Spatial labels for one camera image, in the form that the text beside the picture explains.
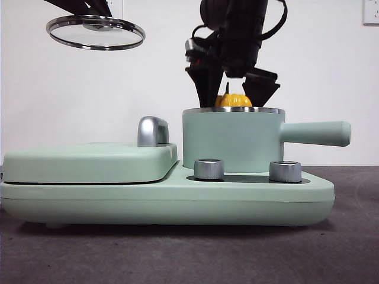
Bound chrome griddle cover handle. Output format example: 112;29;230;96
137;117;170;148

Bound white wall socket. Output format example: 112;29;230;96
362;0;379;26
103;0;124;24

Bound silver control knob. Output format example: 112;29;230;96
268;161;302;183
193;159;225;180

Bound mint green pot with handle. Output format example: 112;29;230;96
181;106;351;175

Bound yellow pumpkin with green stem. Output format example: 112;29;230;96
214;82;253;108

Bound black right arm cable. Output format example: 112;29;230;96
259;0;288;41

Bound mint green griddle cover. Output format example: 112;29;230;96
2;143;178;185

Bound mint green breakfast machine base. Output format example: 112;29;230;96
0;164;336;230

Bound glass lid with green knob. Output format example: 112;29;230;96
46;14;146;51

